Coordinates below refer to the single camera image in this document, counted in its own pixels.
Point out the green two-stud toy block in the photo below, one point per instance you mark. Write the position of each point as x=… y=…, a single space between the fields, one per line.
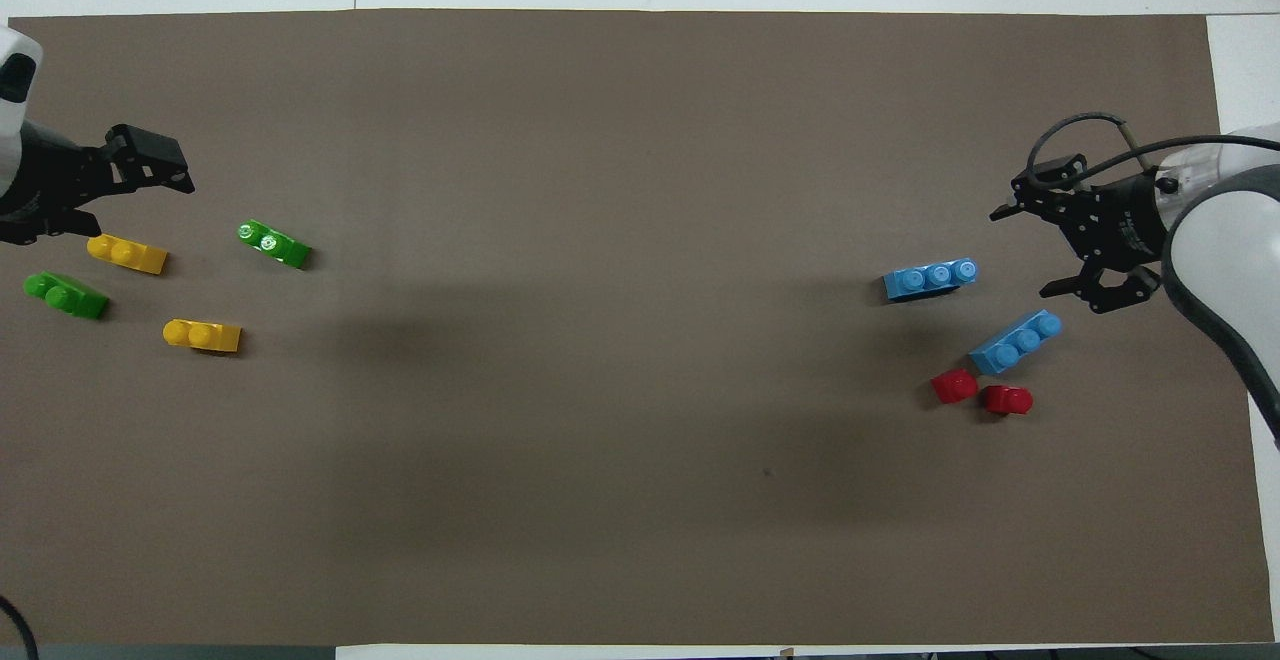
x=275 y=244
x=66 y=296

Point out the brown table mat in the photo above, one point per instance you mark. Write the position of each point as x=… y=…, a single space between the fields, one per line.
x=640 y=390

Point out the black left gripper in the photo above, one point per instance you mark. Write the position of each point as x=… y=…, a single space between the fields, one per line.
x=45 y=185

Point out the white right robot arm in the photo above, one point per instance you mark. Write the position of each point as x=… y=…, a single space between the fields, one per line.
x=1220 y=240

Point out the blue three-stud toy block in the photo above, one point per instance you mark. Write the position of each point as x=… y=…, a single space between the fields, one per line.
x=1015 y=343
x=930 y=280

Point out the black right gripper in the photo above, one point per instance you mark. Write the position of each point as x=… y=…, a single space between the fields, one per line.
x=1120 y=225

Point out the yellow two-stud toy block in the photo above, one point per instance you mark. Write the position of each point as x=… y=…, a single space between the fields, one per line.
x=128 y=254
x=203 y=336

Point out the red single-stud toy block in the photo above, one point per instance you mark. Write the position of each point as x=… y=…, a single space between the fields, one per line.
x=1006 y=401
x=953 y=386

